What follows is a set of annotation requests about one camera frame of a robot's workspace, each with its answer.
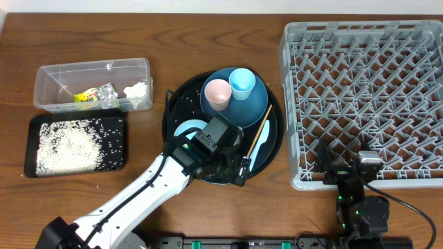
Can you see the light blue bowl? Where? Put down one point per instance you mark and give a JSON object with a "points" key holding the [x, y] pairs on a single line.
{"points": [[188, 126]]}

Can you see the black rectangular tray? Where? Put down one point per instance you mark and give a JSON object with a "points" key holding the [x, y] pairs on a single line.
{"points": [[37, 121]]}

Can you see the black rail base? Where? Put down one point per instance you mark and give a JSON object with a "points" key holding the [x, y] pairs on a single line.
{"points": [[303, 242]]}

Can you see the pink cup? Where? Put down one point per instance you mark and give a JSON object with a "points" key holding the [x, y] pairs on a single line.
{"points": [[218, 93]]}

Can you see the grey dishwasher rack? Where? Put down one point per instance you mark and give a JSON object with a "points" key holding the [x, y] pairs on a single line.
{"points": [[378, 82]]}

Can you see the white rice pile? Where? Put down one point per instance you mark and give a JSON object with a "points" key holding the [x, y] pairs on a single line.
{"points": [[80, 146]]}

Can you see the clear plastic bin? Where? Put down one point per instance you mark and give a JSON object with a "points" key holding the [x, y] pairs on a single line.
{"points": [[55, 85]]}

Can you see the light blue cup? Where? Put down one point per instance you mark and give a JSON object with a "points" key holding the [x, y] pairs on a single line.
{"points": [[242, 82]]}

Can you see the light blue plastic knife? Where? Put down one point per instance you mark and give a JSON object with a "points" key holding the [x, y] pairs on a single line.
{"points": [[262, 139]]}

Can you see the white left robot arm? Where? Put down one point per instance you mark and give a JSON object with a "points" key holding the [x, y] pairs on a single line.
{"points": [[110, 224]]}

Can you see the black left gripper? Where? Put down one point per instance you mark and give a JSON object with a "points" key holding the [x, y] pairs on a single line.
{"points": [[239, 173]]}

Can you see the dark blue plate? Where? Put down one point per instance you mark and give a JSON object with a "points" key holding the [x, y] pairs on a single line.
{"points": [[242, 113]]}

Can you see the white napkin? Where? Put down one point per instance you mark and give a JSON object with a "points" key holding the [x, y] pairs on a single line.
{"points": [[139, 90]]}

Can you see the round black tray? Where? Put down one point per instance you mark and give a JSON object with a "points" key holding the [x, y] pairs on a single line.
{"points": [[185, 105]]}

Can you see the wooden chopstick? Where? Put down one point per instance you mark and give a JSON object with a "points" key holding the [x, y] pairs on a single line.
{"points": [[259, 131]]}

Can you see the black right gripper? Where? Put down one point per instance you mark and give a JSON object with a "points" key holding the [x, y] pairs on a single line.
{"points": [[324, 164]]}

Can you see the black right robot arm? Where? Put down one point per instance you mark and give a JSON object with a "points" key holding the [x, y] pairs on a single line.
{"points": [[362, 217]]}

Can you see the yellow foil snack wrapper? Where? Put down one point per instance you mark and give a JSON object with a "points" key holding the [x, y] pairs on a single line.
{"points": [[104, 92]]}

